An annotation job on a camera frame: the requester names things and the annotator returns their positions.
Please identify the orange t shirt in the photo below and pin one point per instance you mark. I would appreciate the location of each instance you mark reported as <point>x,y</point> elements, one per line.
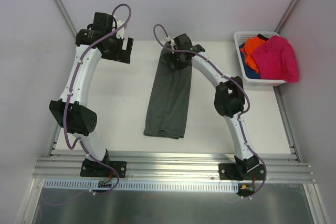
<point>249,47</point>

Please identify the aluminium mounting rail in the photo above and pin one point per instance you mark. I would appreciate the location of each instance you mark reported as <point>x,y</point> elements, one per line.
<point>281,168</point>

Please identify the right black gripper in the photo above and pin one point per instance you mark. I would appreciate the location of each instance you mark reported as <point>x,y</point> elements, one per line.
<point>174,61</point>

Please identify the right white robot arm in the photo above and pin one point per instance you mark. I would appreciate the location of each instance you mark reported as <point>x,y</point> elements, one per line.
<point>231,102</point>

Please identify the pink t shirt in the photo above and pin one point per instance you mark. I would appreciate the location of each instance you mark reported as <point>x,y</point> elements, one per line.
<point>276,60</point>

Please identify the blue t shirt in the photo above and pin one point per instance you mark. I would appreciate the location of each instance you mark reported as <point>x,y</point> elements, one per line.
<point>249,72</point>

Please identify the aluminium corner post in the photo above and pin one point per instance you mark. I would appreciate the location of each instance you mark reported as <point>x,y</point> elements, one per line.
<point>66,17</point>
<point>294,1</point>

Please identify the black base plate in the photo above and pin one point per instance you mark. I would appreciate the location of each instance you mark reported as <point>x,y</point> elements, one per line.
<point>231,171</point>
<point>93,169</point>

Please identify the left aluminium corner post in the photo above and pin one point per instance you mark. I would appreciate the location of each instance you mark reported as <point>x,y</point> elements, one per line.
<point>66,17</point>

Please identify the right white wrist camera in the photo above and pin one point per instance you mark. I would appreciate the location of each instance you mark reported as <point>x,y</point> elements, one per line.
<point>169,44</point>

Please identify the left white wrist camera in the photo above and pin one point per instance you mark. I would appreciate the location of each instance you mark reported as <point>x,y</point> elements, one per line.
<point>120,33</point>

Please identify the grey t shirt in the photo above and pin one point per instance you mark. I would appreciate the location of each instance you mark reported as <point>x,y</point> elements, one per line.
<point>167,111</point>

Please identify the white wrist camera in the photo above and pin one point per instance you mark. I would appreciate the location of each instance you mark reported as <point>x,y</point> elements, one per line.
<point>120,33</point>
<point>169,44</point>

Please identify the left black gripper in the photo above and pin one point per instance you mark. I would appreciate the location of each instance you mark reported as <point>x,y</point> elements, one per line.
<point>125,50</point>

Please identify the white plastic laundry basket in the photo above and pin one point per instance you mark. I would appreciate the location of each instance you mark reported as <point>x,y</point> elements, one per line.
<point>240,38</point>

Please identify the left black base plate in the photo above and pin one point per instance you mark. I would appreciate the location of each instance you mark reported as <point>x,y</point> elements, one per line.
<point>93,169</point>

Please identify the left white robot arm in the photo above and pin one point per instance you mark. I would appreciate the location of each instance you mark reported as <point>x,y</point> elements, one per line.
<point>102,39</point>

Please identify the right aluminium corner post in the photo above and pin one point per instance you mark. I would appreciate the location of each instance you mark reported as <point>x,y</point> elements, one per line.
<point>294,1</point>

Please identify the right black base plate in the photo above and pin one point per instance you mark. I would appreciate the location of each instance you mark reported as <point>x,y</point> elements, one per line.
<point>231,171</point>

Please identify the white slotted cable duct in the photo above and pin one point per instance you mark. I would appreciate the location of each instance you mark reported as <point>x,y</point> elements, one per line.
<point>138,185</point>

